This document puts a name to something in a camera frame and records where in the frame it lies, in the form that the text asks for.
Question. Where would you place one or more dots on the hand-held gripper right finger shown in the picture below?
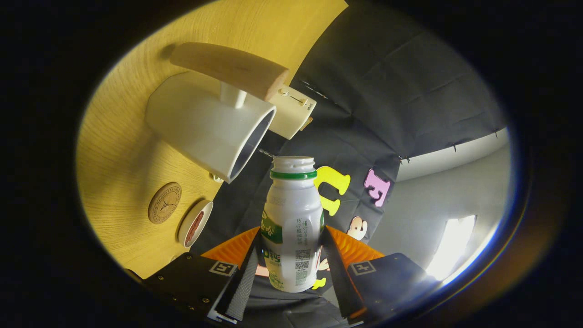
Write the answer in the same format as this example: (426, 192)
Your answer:
(339, 282)

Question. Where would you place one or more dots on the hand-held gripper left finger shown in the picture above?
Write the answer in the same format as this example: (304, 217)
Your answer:
(243, 282)

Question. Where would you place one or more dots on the round brown coaster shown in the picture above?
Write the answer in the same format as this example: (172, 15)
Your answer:
(164, 203)

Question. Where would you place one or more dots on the red food slices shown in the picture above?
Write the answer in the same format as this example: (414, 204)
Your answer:
(194, 228)

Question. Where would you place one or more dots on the white round plate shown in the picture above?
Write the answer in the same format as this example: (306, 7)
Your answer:
(184, 228)

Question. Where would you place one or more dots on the bread slice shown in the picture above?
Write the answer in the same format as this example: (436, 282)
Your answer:
(306, 123)

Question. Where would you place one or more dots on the wooden table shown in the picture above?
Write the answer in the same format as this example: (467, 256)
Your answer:
(118, 173)

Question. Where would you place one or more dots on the cream toaster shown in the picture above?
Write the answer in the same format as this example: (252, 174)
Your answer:
(291, 114)

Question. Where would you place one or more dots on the black backdrop cloth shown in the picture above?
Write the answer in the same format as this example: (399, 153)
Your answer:
(387, 82)

